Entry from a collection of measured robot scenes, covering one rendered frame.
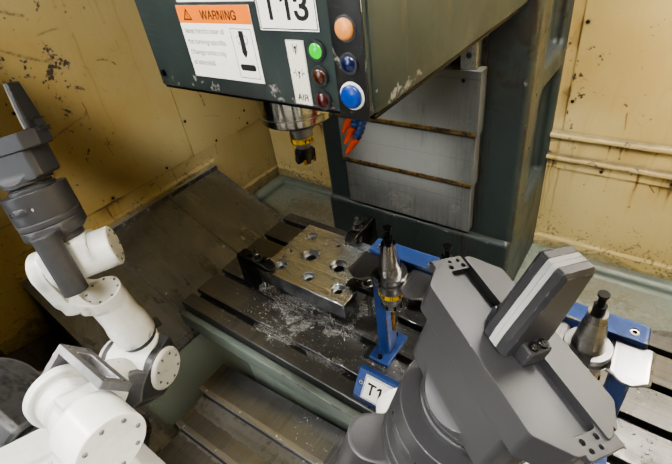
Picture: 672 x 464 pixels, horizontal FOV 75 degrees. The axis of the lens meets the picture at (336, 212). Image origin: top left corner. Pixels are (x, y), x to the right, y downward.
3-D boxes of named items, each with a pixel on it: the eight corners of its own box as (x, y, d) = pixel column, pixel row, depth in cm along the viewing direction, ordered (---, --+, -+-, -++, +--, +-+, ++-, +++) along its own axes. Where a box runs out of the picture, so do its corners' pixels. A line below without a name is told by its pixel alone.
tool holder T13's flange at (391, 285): (413, 276, 83) (413, 266, 81) (397, 297, 79) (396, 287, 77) (384, 265, 86) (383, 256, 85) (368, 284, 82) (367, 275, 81)
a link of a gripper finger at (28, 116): (17, 81, 59) (41, 125, 61) (-2, 84, 56) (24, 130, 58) (27, 78, 58) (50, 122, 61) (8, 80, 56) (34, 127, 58)
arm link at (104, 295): (85, 224, 68) (126, 279, 77) (25, 246, 66) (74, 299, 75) (84, 250, 63) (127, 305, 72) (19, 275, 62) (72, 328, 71)
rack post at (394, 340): (387, 368, 101) (379, 275, 84) (368, 358, 104) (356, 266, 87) (408, 338, 107) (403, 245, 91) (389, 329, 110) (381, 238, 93)
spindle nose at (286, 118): (351, 110, 90) (344, 51, 84) (289, 139, 83) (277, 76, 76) (304, 96, 101) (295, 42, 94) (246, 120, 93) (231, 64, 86)
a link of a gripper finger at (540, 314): (593, 253, 20) (535, 331, 24) (542, 265, 19) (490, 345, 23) (621, 278, 19) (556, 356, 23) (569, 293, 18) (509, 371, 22)
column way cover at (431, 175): (470, 236, 136) (481, 72, 107) (345, 200, 161) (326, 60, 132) (476, 227, 139) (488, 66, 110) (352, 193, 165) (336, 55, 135)
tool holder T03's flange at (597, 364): (612, 348, 65) (616, 337, 64) (605, 379, 61) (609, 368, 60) (566, 331, 68) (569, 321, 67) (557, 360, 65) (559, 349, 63)
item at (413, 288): (421, 305, 75) (421, 302, 75) (394, 294, 78) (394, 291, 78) (438, 280, 80) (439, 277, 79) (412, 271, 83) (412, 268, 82)
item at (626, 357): (648, 395, 58) (650, 392, 57) (603, 377, 61) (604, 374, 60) (654, 357, 62) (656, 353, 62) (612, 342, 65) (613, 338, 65)
